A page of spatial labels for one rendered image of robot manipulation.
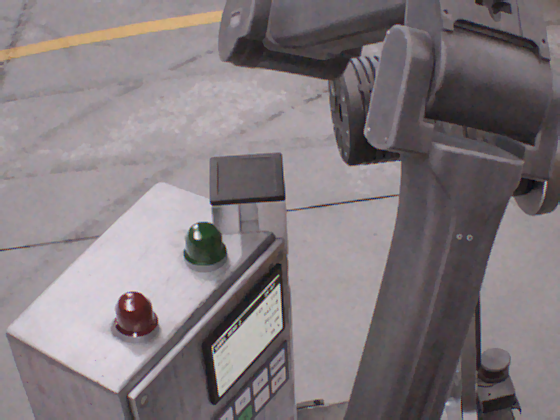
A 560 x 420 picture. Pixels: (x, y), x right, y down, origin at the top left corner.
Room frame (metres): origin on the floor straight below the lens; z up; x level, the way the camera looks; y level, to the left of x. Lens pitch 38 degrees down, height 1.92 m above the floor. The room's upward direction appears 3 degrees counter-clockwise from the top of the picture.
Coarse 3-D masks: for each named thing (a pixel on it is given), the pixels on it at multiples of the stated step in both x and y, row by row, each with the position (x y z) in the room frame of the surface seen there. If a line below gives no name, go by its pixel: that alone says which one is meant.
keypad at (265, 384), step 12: (276, 360) 0.52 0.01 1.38; (264, 372) 0.51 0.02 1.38; (276, 372) 0.52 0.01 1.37; (288, 372) 0.53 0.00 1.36; (252, 384) 0.49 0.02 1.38; (264, 384) 0.51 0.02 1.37; (276, 384) 0.52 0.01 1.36; (240, 396) 0.48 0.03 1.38; (252, 396) 0.49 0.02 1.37; (264, 396) 0.50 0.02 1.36; (228, 408) 0.47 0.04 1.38; (240, 408) 0.48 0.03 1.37; (252, 408) 0.49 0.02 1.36
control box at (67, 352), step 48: (96, 240) 0.54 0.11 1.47; (144, 240) 0.53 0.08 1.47; (240, 240) 0.53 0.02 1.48; (48, 288) 0.49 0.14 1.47; (96, 288) 0.49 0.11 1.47; (144, 288) 0.49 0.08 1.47; (192, 288) 0.49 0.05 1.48; (240, 288) 0.50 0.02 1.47; (48, 336) 0.45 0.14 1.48; (96, 336) 0.45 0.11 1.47; (192, 336) 0.46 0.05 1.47; (288, 336) 0.53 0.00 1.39; (48, 384) 0.44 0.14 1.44; (96, 384) 0.41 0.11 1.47; (144, 384) 0.42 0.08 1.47; (192, 384) 0.45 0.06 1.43; (240, 384) 0.49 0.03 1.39; (288, 384) 0.53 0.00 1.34
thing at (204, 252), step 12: (192, 228) 0.52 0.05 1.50; (204, 228) 0.52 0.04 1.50; (216, 228) 0.52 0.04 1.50; (192, 240) 0.51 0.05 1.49; (204, 240) 0.51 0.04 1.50; (216, 240) 0.51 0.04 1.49; (192, 252) 0.51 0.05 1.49; (204, 252) 0.50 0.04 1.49; (216, 252) 0.51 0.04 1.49; (192, 264) 0.50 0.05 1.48; (204, 264) 0.50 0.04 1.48; (216, 264) 0.50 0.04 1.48
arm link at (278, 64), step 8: (272, 56) 0.82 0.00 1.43; (280, 56) 0.82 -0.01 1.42; (288, 56) 0.83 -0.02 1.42; (296, 56) 0.83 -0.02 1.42; (304, 56) 0.83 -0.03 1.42; (264, 64) 0.83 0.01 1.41; (272, 64) 0.83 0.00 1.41; (280, 64) 0.83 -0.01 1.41; (288, 64) 0.83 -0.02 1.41; (296, 64) 0.83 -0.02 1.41; (304, 64) 0.83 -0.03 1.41; (312, 64) 0.83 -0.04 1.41; (320, 64) 0.83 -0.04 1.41; (288, 72) 0.84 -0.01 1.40; (296, 72) 0.84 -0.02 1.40; (304, 72) 0.83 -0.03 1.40; (312, 72) 0.83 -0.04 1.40; (320, 72) 0.83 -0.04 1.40
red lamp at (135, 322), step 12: (120, 300) 0.46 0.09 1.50; (132, 300) 0.46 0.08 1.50; (144, 300) 0.46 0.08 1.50; (120, 312) 0.45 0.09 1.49; (132, 312) 0.45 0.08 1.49; (144, 312) 0.45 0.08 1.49; (120, 324) 0.45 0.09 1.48; (132, 324) 0.45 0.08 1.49; (144, 324) 0.45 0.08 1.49; (156, 324) 0.45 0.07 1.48; (120, 336) 0.45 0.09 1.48; (132, 336) 0.44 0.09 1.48; (144, 336) 0.45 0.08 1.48
